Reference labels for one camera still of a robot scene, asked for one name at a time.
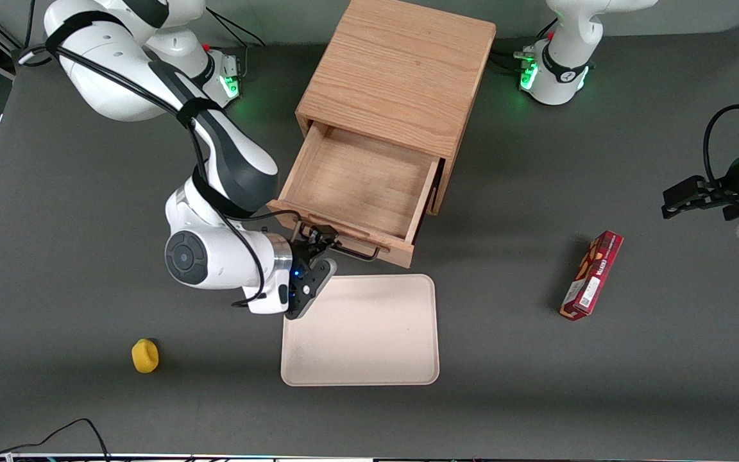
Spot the black floor cable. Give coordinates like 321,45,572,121
0,418,112,462

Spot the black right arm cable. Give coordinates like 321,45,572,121
19,10,306,309

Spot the black base cable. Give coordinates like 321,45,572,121
490,18,559,73
206,8,266,83

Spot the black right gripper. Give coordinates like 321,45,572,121
289,225,339,278

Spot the yellow lemon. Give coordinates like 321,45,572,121
131,338,160,374

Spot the wooden drawer cabinet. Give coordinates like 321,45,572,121
295,0,497,216

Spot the wooden drawer with black handle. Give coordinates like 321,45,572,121
267,122,442,269

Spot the black left base cable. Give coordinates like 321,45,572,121
490,18,559,73

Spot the black right base cable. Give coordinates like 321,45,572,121
206,8,266,83

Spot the red snack box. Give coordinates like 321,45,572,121
559,230,624,321

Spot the beige rectangular tray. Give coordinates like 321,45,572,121
280,274,440,387

